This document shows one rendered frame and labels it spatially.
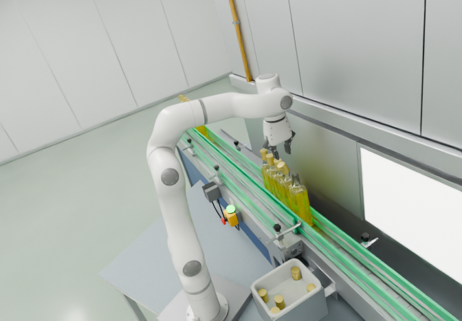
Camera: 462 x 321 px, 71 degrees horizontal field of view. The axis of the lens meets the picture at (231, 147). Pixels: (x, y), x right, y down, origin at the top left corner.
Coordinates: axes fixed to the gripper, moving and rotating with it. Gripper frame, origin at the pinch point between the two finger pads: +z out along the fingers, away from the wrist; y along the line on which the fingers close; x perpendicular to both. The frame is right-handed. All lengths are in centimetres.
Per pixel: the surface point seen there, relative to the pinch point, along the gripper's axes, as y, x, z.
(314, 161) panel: -12.4, 3.0, 9.4
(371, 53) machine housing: -16, 32, -38
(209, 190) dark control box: 21, -56, 39
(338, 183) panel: -12.6, 16.6, 13.1
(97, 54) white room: 36, -584, 10
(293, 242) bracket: 9.1, 12.4, 34.2
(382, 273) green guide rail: -4, 44, 31
